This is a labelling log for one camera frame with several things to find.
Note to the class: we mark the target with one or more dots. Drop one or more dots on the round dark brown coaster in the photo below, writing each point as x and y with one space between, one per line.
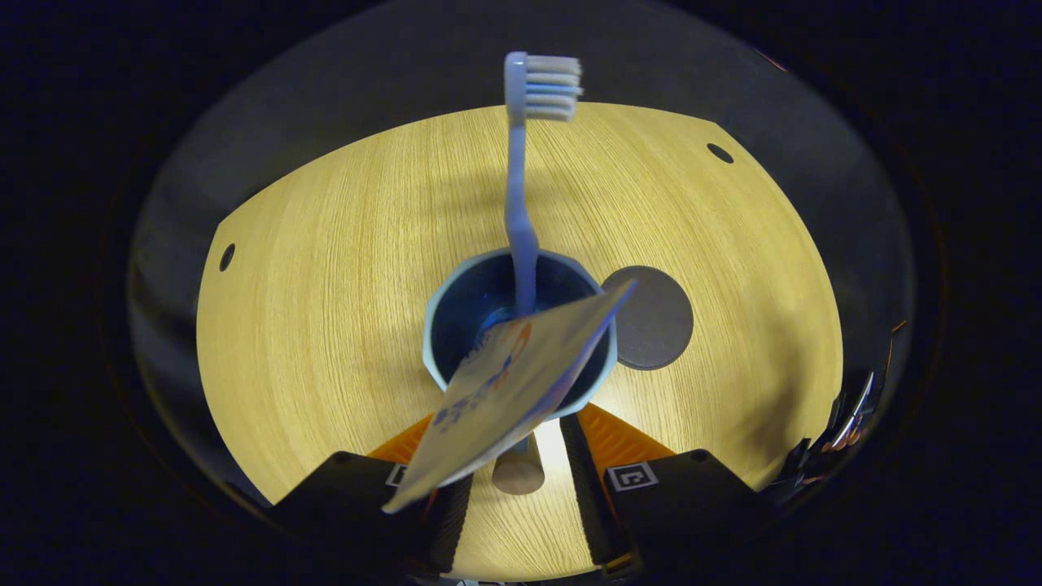
655 321

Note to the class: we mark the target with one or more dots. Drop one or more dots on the white toothpaste tube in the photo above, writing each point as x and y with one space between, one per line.
505 391

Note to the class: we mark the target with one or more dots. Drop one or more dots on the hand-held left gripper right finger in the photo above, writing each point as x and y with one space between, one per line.
590 505

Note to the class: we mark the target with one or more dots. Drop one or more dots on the pale blue toothbrush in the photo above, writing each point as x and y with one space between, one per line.
518 195

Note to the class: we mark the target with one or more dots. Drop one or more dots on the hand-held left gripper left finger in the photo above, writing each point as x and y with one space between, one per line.
448 529

